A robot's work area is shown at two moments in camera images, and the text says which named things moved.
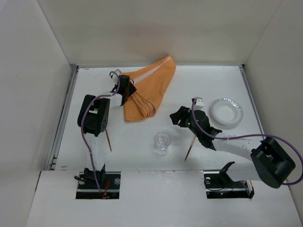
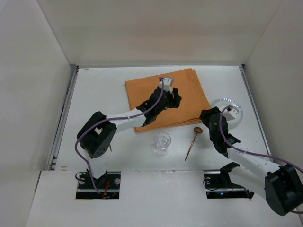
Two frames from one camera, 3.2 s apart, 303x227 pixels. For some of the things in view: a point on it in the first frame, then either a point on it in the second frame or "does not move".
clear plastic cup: x=162 y=141 does not move
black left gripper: x=125 y=90 to x=172 y=100
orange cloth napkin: x=151 y=82 to x=193 y=101
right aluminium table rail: x=242 y=68 does not move
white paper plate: x=227 y=111 does not move
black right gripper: x=183 y=117 to x=211 y=116
